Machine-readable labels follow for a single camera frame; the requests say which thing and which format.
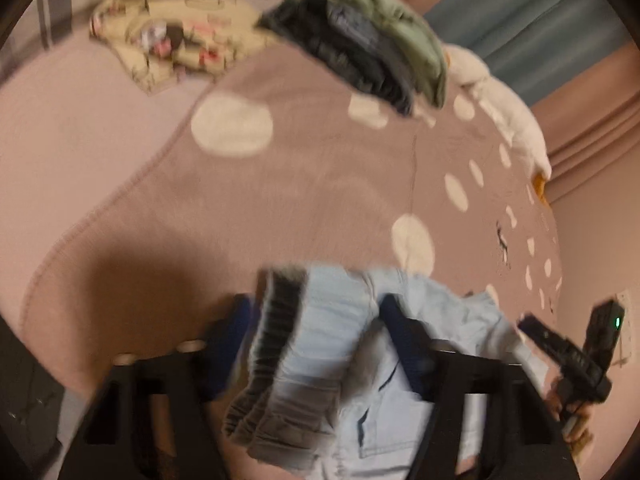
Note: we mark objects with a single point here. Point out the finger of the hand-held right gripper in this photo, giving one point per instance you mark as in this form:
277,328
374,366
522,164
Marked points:
545,335

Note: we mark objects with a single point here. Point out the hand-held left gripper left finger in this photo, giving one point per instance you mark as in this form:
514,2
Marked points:
229,347

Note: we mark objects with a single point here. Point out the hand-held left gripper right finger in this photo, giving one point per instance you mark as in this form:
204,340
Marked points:
402,342

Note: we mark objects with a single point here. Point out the light blue pants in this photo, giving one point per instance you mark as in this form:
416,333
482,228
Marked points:
325,360

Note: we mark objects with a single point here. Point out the person's right hand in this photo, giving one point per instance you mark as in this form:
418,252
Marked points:
577,422

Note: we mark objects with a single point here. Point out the brown polka-dot blanket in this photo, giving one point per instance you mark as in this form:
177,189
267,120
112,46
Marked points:
310,185

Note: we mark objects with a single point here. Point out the pink curtain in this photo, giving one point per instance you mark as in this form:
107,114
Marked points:
595,145

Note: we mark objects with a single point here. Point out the white plush toy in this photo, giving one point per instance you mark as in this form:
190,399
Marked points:
505,105

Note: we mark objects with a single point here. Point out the pink bed sheet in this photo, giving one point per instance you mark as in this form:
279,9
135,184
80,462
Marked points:
75,150

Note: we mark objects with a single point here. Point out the dark grey folded garment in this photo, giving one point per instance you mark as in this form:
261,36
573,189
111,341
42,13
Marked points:
345,50

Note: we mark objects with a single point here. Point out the yellow printed cloth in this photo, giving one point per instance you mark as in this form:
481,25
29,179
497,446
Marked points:
175,42

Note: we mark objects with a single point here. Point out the blue curtain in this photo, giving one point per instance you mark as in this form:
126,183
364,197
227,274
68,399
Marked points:
535,25

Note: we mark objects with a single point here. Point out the green folded garment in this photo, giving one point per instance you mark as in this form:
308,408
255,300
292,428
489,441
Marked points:
400,25

